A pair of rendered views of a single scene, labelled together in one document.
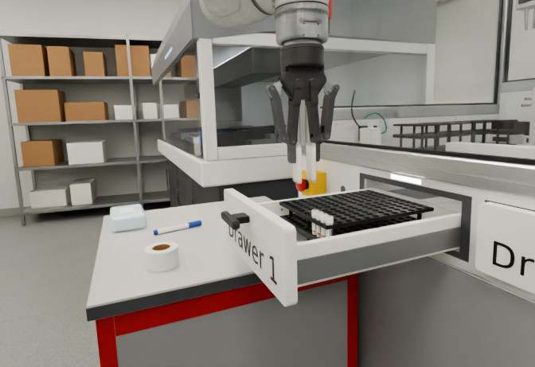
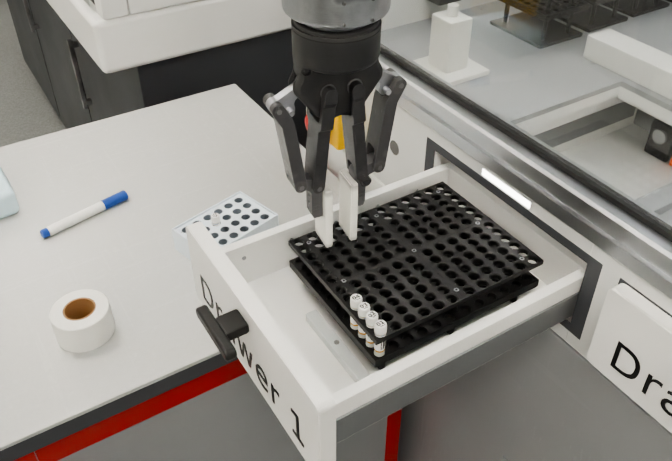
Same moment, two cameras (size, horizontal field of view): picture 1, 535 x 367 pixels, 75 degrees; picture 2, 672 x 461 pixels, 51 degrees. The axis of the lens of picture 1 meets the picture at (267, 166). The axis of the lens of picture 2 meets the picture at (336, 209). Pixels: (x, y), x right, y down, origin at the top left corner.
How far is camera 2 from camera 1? 35 cm
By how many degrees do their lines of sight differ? 31
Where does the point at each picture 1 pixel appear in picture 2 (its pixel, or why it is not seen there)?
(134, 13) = not seen: outside the picture
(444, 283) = (541, 348)
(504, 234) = (634, 340)
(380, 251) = (455, 366)
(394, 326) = not seen: hidden behind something
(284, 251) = (318, 431)
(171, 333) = (127, 440)
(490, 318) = (594, 409)
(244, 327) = (237, 402)
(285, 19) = not seen: outside the picture
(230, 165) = (157, 23)
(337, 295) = not seen: hidden behind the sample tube
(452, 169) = (582, 212)
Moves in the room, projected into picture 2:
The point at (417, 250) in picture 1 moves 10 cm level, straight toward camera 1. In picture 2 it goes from (509, 344) to (503, 422)
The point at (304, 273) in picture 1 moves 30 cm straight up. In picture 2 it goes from (344, 429) to (348, 160)
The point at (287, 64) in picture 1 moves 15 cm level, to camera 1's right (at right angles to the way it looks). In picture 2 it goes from (309, 68) to (484, 55)
